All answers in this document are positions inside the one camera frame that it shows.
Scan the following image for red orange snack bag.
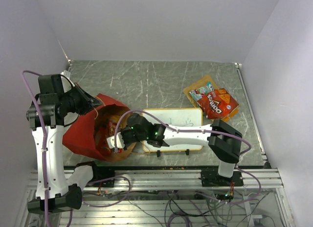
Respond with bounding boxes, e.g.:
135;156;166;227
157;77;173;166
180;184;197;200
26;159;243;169
104;115;120;138

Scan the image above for aluminium frame base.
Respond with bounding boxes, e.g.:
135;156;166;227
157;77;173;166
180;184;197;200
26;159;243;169
22;168;294;227

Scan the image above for yellow framed whiteboard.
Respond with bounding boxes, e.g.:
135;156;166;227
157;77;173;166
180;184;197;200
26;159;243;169
142;108;203;153

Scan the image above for green red candy bag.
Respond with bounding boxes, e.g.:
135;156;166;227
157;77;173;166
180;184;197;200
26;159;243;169
189;81;214;101

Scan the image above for red paper bag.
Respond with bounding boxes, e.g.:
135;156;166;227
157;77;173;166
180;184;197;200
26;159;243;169
63;94;136;162

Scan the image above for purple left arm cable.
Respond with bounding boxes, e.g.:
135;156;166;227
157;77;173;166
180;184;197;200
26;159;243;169
22;70;74;227

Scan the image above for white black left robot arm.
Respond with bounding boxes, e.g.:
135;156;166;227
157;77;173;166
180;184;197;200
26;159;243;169
26;74;101;214

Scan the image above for orange white snack packet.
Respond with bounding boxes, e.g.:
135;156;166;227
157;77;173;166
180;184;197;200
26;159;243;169
95;140;112;157

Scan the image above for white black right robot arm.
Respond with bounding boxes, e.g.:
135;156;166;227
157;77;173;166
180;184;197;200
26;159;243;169
115;113;242;186

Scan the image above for loose cables under table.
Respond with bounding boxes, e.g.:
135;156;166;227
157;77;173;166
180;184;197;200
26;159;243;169
80;179;277;227

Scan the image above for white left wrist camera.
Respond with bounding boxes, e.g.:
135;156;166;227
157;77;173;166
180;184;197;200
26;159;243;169
61;70;72;85

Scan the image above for tan teal chips bag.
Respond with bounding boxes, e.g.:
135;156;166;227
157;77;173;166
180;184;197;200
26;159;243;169
183;74;219;107

